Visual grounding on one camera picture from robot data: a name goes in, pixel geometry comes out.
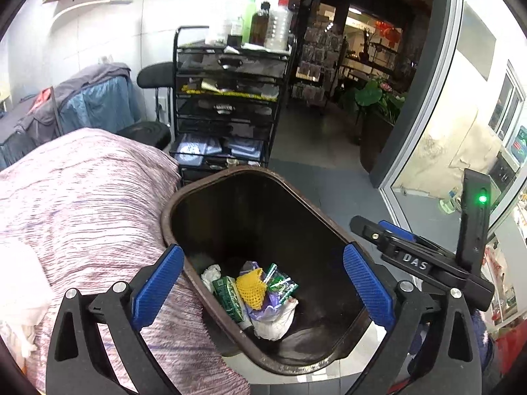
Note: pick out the black office chair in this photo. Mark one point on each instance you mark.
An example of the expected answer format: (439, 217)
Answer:
(157, 133)

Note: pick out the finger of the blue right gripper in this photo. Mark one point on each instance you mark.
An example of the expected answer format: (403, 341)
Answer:
(397, 231)

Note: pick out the pink striped bed cover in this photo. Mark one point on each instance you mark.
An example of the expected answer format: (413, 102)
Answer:
(88, 205)

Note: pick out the yellow foam net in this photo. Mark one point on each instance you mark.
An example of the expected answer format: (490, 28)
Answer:
(252, 288)

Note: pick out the blue grey covered furniture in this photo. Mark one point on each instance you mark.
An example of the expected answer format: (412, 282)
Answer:
(100, 96)

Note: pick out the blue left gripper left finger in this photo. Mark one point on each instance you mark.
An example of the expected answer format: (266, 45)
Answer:
(152, 285)

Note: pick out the green bottle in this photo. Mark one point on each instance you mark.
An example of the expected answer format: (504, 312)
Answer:
(247, 20)

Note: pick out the dark brown trash bin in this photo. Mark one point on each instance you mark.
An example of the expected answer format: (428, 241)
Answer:
(252, 214)

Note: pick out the green snack wrapper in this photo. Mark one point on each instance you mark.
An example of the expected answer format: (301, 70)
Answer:
(279, 286)

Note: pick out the black mesh drawer cart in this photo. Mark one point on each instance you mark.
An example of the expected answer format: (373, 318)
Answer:
(227, 100)

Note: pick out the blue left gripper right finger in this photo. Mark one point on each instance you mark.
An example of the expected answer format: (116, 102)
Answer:
(374, 295)

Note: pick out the white curved lamp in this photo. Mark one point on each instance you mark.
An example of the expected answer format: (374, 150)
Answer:
(68, 18)

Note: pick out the purple plastic wrapper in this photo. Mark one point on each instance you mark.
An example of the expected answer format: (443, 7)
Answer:
(267, 308)

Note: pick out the green carton box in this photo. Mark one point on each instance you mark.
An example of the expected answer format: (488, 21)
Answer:
(225, 291)

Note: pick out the dark brown bottle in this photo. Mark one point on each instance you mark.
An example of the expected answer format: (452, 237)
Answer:
(259, 24)

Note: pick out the right hand in blue sleeve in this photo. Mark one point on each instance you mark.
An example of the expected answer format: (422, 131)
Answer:
(488, 353)

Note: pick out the white tissue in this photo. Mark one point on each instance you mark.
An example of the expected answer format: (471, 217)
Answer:
(210, 275)

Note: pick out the green potted plant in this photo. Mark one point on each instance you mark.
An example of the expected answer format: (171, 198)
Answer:
(378, 95)

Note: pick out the clear plastic bottle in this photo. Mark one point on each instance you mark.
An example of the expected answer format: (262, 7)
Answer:
(278, 30)

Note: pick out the white face mask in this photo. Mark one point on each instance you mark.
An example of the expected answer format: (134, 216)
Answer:
(274, 326)

